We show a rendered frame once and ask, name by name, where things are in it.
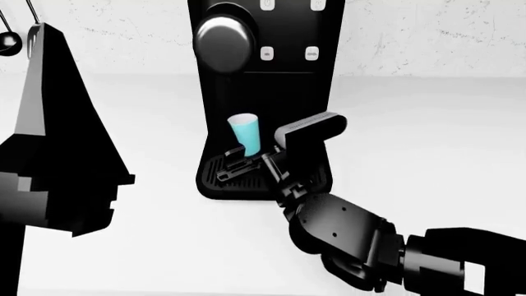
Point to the white cup button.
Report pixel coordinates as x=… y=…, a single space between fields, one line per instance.
x=318 y=4

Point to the round silver dispenser head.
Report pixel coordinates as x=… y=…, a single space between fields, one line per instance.
x=224 y=43

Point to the black coffee machine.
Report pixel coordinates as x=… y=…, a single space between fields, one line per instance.
x=287 y=92

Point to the white large-cup brew button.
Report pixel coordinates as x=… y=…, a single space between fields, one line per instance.
x=312 y=53

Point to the hanging silver fork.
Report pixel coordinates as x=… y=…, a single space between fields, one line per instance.
x=33 y=34

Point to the white small-cup brew button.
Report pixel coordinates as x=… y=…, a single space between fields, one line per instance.
x=267 y=53

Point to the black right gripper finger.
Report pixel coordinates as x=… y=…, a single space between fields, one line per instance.
x=238 y=171
x=234 y=153

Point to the hanging black ladle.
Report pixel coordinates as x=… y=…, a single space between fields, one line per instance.
x=8 y=43

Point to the cyan mug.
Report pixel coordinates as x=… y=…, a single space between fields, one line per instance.
x=247 y=132

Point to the black grooved drip tray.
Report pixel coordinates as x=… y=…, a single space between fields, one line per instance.
x=246 y=184

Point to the white power button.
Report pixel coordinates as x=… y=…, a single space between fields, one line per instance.
x=266 y=4

